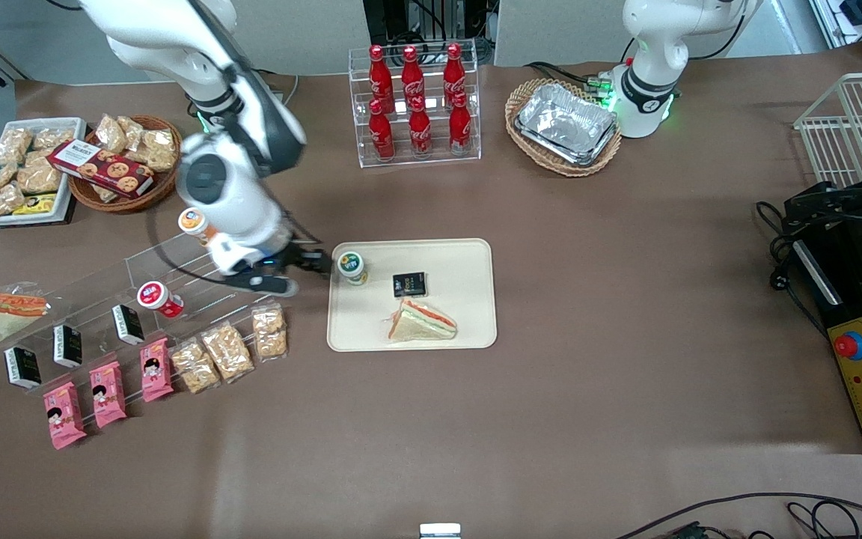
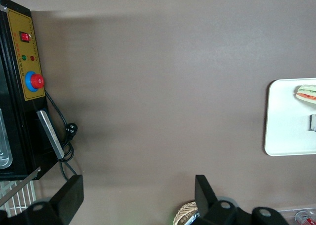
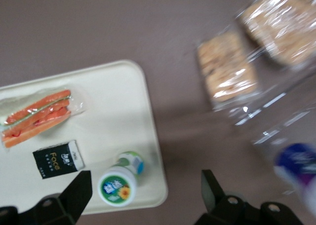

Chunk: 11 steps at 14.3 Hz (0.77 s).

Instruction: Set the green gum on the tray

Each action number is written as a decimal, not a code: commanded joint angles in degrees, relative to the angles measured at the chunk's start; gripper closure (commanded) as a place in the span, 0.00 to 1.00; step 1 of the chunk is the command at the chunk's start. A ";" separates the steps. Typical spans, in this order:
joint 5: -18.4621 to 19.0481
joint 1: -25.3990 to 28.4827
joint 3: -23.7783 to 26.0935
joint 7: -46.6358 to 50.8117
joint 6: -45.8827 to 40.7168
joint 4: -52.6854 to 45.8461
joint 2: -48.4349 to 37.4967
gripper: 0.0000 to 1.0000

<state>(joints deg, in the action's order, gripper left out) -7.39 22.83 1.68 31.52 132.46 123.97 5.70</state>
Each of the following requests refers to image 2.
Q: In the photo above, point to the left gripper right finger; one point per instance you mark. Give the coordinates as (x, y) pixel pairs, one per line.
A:
(207, 205)

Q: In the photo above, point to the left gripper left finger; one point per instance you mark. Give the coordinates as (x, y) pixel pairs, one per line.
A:
(66, 200)

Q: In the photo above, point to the beige plastic tray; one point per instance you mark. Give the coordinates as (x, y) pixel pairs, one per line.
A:
(284, 126)

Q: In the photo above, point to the oval light wicker basket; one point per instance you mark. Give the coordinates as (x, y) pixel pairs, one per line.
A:
(184, 212)

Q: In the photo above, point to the clear acrylic bottle rack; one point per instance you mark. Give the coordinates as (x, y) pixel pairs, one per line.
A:
(288, 213)

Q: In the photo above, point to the foil container in machine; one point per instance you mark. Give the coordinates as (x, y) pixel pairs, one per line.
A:
(5, 141)

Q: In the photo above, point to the black sealing machine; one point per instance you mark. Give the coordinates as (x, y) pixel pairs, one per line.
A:
(17, 126)

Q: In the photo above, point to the red cola bottle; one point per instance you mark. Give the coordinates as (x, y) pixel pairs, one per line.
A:
(307, 218)

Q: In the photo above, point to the red emergency stop button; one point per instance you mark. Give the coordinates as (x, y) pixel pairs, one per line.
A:
(35, 81)

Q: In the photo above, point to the wrapped triangle sandwich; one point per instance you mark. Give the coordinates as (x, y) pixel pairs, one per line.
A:
(306, 94)

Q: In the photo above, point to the red rocker switch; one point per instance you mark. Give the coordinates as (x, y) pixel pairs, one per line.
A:
(25, 37)

